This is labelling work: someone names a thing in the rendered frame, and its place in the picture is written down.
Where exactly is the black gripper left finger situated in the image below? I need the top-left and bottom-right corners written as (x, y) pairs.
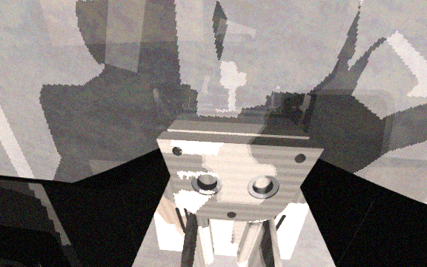
top-left (0, 148), bottom-right (170, 267)

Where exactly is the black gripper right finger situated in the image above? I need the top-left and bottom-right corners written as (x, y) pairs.
top-left (300, 158), bottom-right (427, 267)

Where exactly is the grey metal plate with two round holes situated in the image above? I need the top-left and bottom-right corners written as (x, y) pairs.
top-left (156, 131), bottom-right (325, 223)

